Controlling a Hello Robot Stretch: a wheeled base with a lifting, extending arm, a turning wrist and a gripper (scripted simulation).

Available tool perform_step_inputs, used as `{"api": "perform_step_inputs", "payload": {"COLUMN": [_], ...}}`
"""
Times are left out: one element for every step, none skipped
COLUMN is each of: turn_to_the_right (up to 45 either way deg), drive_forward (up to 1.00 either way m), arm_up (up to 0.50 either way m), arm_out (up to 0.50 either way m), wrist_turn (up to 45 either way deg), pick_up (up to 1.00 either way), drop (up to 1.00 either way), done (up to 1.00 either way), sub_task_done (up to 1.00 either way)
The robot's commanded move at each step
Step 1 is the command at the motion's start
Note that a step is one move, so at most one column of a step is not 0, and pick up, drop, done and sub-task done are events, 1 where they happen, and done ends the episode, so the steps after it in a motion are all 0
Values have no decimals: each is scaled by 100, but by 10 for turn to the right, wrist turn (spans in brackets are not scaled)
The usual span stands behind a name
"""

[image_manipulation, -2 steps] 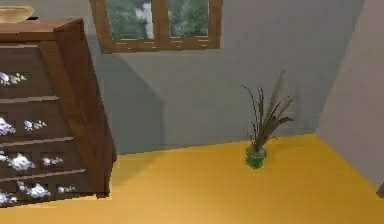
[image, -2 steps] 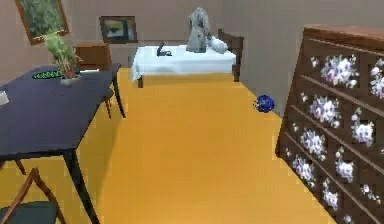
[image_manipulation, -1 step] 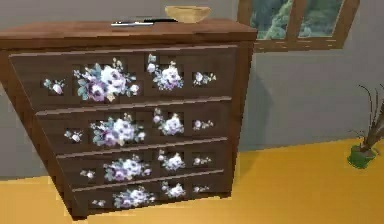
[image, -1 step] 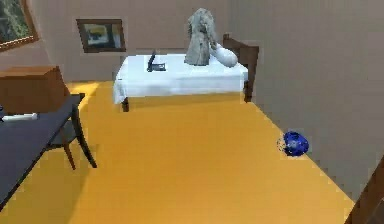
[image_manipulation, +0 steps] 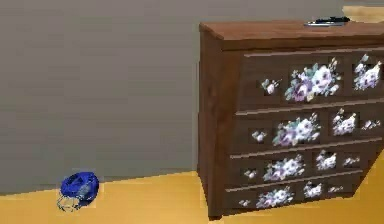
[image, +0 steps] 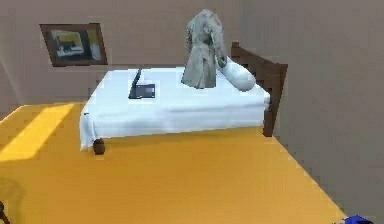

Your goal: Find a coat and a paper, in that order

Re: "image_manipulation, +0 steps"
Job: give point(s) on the brown flowered chest of drawers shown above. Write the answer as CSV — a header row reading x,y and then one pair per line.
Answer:
x,y
230,110

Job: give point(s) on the black and grey flat object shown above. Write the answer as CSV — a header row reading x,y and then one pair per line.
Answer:
x,y
326,22

